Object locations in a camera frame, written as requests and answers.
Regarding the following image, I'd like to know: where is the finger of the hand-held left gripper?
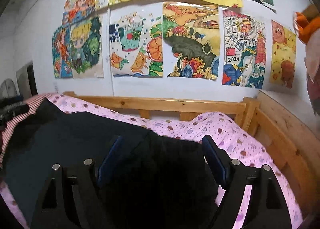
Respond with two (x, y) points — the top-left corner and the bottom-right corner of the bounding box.
(4, 103), (28, 119)

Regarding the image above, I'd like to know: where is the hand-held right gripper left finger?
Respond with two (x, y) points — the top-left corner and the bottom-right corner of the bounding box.
(30, 135), (124, 229)

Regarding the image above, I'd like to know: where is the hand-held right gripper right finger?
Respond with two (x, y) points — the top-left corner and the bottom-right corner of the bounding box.
(201, 135), (293, 229)

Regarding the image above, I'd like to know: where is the black padded jacket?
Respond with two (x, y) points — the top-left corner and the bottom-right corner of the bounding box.
(0, 99), (220, 229)

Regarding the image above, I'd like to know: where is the red checked quilt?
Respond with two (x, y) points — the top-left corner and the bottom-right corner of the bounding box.
(0, 94), (48, 164)

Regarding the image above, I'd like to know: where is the grey standing fan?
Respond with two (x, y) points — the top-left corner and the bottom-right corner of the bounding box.
(0, 79), (18, 100)

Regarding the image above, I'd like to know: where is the grey door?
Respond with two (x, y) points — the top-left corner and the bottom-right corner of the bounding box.
(16, 61), (38, 97)

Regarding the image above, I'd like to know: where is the pink fruit print quilt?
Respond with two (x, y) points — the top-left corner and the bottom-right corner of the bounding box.
(0, 93), (304, 229)

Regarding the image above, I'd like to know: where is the swimming girl drawing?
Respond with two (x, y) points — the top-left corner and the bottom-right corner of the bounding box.
(52, 25), (73, 79)

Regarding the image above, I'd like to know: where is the blond child drawing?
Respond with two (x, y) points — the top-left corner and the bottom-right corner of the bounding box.
(69, 15), (104, 79)

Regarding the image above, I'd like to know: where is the dragon and pagoda drawing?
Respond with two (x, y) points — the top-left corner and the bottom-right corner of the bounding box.
(222, 9), (266, 90)

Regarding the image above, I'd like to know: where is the drink and oranges drawing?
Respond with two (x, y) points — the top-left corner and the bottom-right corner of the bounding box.
(109, 10), (164, 78)

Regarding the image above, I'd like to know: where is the farm landscape drawing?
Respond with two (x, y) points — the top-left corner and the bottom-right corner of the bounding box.
(162, 2), (221, 80)

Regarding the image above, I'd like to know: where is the orange-haired girl drawing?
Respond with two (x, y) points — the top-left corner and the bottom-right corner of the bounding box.
(64, 0), (101, 18)

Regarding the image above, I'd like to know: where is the yellow bear drawing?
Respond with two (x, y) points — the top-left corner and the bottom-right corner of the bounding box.
(269, 20), (297, 89)

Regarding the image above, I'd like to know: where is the bagged blue grey bedding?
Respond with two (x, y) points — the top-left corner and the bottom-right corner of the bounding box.
(304, 35), (320, 116)

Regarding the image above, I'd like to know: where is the orange plush toy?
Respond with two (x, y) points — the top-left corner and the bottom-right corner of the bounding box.
(293, 4), (320, 45)

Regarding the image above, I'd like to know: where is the wooden bed frame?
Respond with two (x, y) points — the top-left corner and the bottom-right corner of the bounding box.
(62, 90), (320, 219)

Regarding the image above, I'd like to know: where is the white wall pipe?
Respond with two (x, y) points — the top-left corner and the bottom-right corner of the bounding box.
(108, 7), (115, 96)

